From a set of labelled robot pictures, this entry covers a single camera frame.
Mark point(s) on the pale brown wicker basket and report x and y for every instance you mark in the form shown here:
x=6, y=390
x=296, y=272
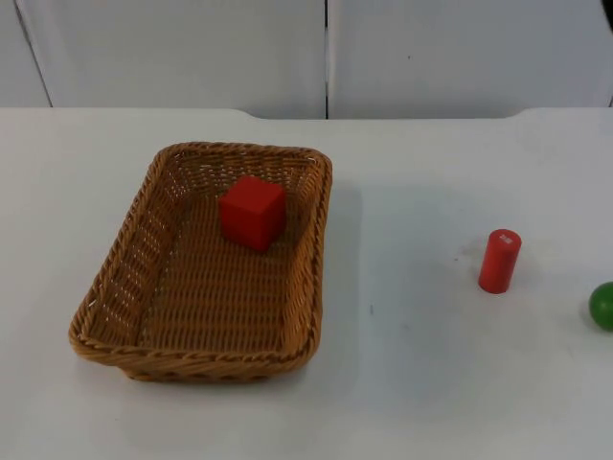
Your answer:
x=206, y=306

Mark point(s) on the red cylinder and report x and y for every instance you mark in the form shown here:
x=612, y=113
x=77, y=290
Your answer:
x=499, y=263

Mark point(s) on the red cube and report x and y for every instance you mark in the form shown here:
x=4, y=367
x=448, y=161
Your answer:
x=249, y=215

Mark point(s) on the green ball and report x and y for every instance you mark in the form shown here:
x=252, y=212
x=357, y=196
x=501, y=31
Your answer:
x=603, y=306

